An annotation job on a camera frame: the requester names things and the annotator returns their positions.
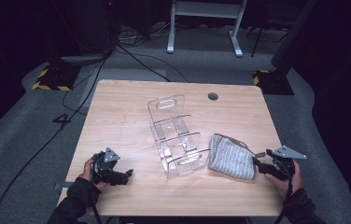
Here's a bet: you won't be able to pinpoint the thin black looped floor cable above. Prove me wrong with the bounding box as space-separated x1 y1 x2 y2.
62 62 103 117

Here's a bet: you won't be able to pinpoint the person's right hand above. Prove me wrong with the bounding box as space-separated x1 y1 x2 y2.
264 160 303 200

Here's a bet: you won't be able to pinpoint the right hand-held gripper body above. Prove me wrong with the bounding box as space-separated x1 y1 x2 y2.
271 145 307 181

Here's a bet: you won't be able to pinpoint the right hand-held gripper cable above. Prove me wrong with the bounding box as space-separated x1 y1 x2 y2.
274 167 293 224

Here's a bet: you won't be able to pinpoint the black pole stand striped base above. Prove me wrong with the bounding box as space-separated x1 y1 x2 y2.
252 0 319 96

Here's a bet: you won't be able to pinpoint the black tripod legs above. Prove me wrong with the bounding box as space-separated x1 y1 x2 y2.
250 26 289 59

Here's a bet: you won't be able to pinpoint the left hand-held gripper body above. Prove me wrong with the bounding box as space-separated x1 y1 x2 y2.
91 147 121 185

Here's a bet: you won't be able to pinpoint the grey striped towel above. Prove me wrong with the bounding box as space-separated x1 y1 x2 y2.
207 133 266 181

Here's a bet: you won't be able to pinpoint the white metal desk frame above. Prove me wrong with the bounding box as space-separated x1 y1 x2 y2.
166 0 248 59

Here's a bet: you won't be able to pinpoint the left hand-held gripper cable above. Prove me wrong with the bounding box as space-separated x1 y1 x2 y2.
89 158 104 224

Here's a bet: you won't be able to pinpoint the person's left hand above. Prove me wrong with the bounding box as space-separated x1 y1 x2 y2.
79 158 109 192

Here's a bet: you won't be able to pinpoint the black stand with striped base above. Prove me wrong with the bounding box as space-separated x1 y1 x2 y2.
31 63 81 92

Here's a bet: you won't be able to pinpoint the long black floor cable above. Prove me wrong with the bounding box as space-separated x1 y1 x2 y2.
0 59 107 224

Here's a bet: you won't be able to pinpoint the clear acrylic divided organizer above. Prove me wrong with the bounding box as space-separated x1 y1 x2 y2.
147 93 212 180

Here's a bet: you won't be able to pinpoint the hand-held gripper cable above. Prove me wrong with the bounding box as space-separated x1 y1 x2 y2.
89 158 104 224
274 167 293 224

